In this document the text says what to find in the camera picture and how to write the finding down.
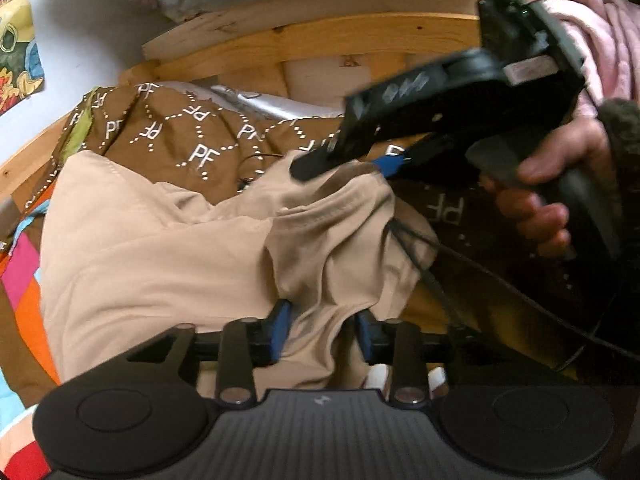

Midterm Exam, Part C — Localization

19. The beige Champion hooded jacket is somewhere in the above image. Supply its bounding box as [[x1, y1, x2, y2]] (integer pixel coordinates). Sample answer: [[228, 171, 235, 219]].
[[40, 151, 435, 390]]

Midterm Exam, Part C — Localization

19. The person's right hand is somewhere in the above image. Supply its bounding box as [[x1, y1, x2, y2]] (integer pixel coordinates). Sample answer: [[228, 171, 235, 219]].
[[480, 118, 617, 258]]

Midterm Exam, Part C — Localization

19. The pink fleece blanket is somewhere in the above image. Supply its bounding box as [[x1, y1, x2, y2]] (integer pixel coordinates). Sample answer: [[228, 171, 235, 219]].
[[530, 0, 639, 117]]

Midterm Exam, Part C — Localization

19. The colourful patchwork brown bedsheet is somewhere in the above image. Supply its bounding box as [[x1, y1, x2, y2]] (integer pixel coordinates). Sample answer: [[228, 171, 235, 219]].
[[1, 84, 639, 479]]

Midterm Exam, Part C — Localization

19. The black cable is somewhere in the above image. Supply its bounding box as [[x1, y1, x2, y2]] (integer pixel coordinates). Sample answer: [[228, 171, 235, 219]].
[[387, 216, 640, 361]]

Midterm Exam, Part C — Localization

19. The wooden bed frame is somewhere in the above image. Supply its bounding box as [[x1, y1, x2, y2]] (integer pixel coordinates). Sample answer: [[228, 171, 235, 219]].
[[1, 0, 480, 210]]

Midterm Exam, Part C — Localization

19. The colourful floral wall poster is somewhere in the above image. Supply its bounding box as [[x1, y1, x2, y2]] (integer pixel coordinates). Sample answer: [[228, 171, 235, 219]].
[[0, 0, 44, 114]]

